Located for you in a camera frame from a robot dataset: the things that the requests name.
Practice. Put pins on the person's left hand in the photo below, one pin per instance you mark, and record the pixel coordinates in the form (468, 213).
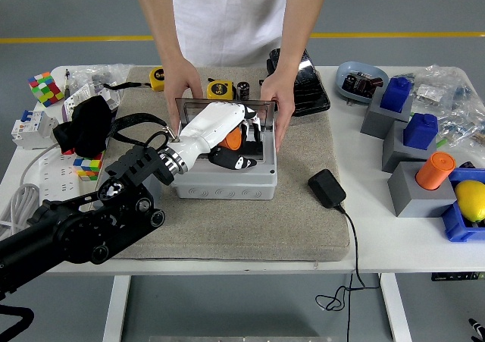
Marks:
(282, 95)

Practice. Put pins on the light blue bowl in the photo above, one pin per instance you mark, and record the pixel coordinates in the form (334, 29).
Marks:
(346, 71)

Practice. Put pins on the white power strip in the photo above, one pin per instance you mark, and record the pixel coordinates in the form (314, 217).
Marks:
(57, 175)

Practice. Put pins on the small bag of white parts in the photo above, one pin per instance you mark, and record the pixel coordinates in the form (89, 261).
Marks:
(427, 93)

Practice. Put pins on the white table leg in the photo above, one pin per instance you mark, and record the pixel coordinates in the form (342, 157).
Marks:
(396, 308)
(115, 308)

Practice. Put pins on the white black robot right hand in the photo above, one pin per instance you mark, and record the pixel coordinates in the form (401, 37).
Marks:
(478, 330)

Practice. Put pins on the blue plastic bin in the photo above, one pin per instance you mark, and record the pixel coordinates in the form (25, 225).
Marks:
(454, 228)

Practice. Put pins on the smoked transparent box lid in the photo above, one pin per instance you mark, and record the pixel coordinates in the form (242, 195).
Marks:
(191, 110)

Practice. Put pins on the person's right hand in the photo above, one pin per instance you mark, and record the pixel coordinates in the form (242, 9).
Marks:
(182, 78)

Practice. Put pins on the grey-brown mat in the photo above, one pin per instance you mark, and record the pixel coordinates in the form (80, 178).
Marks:
(246, 228)

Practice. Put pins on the black cloth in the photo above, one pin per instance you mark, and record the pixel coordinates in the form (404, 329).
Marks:
(87, 126)

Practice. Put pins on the yellow lemon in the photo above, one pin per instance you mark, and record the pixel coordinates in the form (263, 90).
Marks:
(471, 199)

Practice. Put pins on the person's left forearm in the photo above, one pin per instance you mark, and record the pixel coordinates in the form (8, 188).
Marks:
(301, 23)

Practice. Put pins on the black power adapter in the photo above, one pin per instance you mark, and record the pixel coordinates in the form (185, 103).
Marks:
(326, 188)

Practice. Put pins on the orange cylinder battery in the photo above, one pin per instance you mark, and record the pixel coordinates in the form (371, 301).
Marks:
(232, 139)
(435, 171)

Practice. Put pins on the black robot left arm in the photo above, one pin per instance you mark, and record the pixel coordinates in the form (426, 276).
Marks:
(83, 228)

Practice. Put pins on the person's right forearm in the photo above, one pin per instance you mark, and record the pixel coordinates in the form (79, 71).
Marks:
(159, 23)

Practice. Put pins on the black table control panel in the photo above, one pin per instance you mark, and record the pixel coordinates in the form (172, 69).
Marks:
(454, 276)

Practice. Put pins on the person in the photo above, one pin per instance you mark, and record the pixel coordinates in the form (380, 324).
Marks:
(227, 16)

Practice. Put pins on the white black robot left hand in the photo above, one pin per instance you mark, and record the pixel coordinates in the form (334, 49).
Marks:
(212, 124)

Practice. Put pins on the square yellow tape measure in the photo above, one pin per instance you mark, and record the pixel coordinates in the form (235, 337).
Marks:
(157, 78)

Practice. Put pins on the clear bags of parts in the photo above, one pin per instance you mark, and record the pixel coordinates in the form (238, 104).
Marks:
(462, 107)

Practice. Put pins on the grey block holder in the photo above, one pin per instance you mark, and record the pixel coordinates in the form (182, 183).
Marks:
(413, 201)
(396, 156)
(373, 122)

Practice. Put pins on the small multicolour puzzle cube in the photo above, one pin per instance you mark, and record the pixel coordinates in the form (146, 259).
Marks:
(89, 167)

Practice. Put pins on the glossy black foot pedal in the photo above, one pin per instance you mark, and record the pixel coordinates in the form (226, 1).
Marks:
(310, 91)

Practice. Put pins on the white circuit breaker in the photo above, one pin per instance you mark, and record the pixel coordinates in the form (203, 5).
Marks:
(32, 129)

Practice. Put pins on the round yellow tape measure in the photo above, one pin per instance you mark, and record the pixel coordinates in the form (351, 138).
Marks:
(219, 89)

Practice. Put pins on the small black capacitor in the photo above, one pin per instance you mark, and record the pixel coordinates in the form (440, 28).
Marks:
(243, 91)

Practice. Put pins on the grey electrical junction box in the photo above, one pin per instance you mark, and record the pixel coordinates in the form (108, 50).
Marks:
(227, 190)

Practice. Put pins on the white purple card pack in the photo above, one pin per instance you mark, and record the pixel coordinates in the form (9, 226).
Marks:
(74, 99)

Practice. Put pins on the dark capacitors pile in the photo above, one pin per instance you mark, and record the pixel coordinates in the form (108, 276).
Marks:
(360, 84)

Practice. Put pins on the clear bag of dark parts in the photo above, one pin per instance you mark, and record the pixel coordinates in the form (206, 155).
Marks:
(98, 74)

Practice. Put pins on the large multicolour puzzle cube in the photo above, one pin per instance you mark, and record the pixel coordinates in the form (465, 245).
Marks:
(45, 90)

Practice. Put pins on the blue block battery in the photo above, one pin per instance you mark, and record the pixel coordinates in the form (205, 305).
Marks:
(396, 93)
(420, 131)

